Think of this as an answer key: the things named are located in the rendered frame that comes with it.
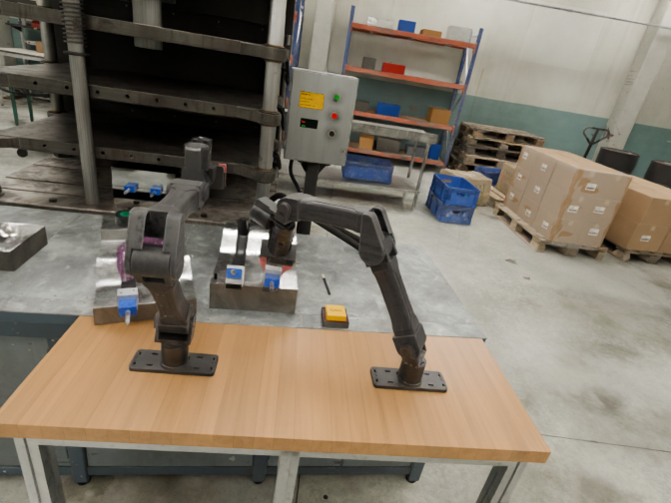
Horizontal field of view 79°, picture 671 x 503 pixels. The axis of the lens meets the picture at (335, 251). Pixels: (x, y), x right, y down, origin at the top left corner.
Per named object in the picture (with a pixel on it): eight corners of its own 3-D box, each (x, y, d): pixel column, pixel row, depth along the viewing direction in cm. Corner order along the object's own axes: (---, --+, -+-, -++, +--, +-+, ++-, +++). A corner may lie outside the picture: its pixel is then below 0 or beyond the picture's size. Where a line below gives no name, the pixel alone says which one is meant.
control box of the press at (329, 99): (316, 345, 240) (360, 79, 178) (264, 342, 235) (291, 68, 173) (314, 323, 260) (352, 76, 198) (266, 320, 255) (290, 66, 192)
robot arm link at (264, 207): (242, 223, 110) (255, 184, 104) (261, 215, 117) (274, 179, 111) (276, 246, 107) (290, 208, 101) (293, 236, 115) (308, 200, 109)
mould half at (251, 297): (294, 313, 128) (299, 276, 122) (209, 308, 124) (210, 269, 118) (292, 245, 172) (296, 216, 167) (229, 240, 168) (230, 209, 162)
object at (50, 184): (274, 239, 193) (275, 225, 190) (-37, 210, 171) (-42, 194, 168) (277, 186, 268) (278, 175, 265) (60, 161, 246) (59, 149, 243)
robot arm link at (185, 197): (173, 174, 97) (120, 219, 69) (211, 179, 98) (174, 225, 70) (173, 222, 102) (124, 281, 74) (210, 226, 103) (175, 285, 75)
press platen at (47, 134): (279, 210, 188) (283, 173, 180) (-39, 177, 166) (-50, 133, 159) (281, 165, 262) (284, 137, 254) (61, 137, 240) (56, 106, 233)
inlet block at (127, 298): (139, 331, 105) (138, 313, 103) (117, 333, 103) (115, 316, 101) (138, 303, 116) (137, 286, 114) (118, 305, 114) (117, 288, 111)
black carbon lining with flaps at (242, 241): (278, 283, 129) (280, 256, 125) (226, 279, 127) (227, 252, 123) (279, 238, 160) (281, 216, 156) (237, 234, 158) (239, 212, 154)
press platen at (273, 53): (290, 99, 167) (296, 48, 159) (-72, 45, 146) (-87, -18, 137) (289, 84, 240) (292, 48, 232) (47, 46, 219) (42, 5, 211)
